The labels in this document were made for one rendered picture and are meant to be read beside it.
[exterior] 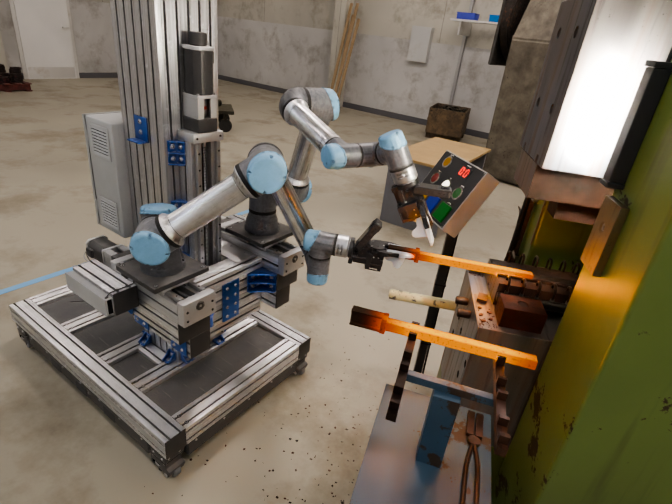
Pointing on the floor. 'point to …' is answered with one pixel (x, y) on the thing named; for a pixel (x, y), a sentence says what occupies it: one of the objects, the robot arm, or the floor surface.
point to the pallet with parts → (12, 80)
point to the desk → (422, 152)
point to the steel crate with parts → (447, 121)
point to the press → (517, 77)
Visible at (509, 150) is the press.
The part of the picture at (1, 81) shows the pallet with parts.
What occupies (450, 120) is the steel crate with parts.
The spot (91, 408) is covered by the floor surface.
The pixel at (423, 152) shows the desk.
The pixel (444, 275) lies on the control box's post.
